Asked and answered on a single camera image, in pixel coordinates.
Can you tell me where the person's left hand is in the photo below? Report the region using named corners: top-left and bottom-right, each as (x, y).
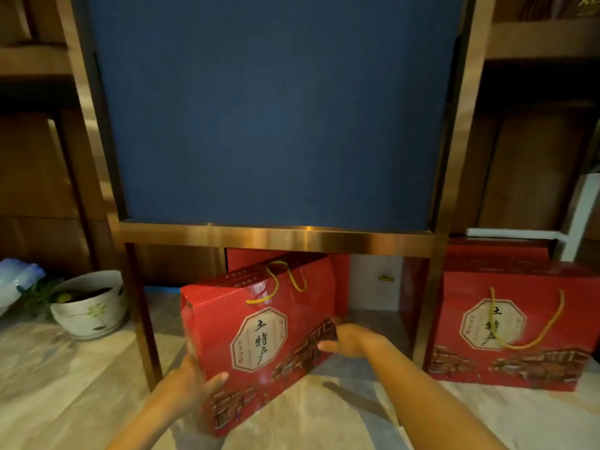
top-left (158, 354), bottom-right (230, 431)

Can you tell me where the person's right hand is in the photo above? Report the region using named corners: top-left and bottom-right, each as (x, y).
top-left (317, 317), bottom-right (381, 360)

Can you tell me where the red gift box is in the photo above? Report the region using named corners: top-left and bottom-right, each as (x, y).
top-left (444, 236), bottom-right (550, 273)
top-left (226, 248), bottom-right (329, 276)
top-left (180, 255), bottom-right (350, 437)
top-left (427, 261), bottom-right (600, 393)

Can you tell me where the person's left forearm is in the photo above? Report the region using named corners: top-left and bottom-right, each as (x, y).
top-left (105, 385), bottom-right (190, 450)

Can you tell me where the person's right forearm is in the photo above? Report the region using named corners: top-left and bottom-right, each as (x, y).
top-left (368, 336), bottom-right (509, 450)

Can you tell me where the white flower pot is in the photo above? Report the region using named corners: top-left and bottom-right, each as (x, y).
top-left (49, 270), bottom-right (130, 341)

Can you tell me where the green potted plant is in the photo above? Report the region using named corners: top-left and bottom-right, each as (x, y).
top-left (19, 275), bottom-right (72, 320)

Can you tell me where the pale blue plastic bag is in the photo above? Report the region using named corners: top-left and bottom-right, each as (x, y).
top-left (0, 257), bottom-right (47, 318)

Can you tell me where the blue fabric panel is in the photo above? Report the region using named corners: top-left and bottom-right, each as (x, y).
top-left (83, 0), bottom-right (466, 233)

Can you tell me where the brown wooden shelf unit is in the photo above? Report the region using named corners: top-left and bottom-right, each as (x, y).
top-left (452, 0), bottom-right (600, 239)
top-left (0, 0), bottom-right (118, 279)

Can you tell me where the white box, gold handle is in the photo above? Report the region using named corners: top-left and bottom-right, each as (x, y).
top-left (349, 254), bottom-right (405, 313)

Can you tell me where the copper metal frame stand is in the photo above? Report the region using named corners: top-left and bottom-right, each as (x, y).
top-left (53, 0), bottom-right (498, 392)

